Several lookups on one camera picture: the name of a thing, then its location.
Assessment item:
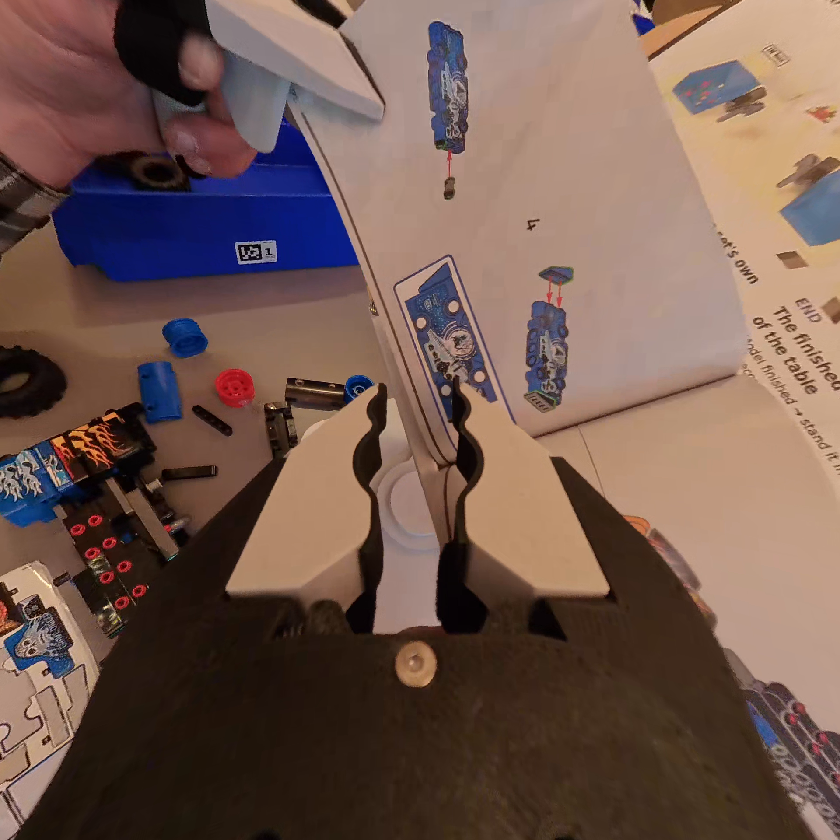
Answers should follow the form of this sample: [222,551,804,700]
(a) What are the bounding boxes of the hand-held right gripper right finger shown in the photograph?
[434,377,611,636]

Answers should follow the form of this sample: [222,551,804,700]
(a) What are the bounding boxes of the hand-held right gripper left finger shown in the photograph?
[225,384,389,634]

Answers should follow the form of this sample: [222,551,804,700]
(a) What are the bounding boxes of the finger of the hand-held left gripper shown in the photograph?
[203,0,386,123]

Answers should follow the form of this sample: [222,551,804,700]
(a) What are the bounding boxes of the white instruction booklet page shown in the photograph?
[287,0,750,468]

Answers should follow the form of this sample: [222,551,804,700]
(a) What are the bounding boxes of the person's left forearm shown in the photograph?
[0,152,71,258]

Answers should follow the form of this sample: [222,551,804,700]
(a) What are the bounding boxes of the person's left hand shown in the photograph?
[0,0,258,193]

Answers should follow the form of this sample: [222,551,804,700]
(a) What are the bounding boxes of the black angled toy piece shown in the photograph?
[263,401,300,459]

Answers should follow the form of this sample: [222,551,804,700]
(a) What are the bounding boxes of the white round stand foot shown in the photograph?
[369,458,442,553]

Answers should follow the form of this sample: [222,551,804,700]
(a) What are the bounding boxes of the small black toy tire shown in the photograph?
[98,151,198,193]

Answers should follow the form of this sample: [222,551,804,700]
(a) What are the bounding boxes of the black connector with blue hub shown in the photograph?
[285,374,375,412]

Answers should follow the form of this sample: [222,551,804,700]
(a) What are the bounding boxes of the blue plastic bin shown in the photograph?
[51,117,361,284]

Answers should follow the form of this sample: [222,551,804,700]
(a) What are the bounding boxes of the short black toy beam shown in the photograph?
[192,404,235,438]

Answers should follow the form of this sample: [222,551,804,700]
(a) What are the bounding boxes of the red toy wheel hub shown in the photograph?
[214,368,257,408]

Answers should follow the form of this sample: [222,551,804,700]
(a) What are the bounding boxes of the blue curved toy panel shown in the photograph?
[137,360,184,425]

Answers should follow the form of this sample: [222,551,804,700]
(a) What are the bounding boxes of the toy truck chassis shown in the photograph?
[0,402,193,639]

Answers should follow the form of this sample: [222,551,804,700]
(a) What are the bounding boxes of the blue toy wheel hub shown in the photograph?
[161,318,210,359]

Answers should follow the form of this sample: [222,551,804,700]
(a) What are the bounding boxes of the large black toy tire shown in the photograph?
[0,345,68,420]

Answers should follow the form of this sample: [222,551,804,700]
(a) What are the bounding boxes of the toy sticker sheet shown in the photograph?
[0,561,101,818]

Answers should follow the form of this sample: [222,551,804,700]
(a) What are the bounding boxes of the printed text sheet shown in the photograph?
[577,0,840,664]

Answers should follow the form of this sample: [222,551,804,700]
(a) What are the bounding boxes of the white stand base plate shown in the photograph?
[298,394,460,559]

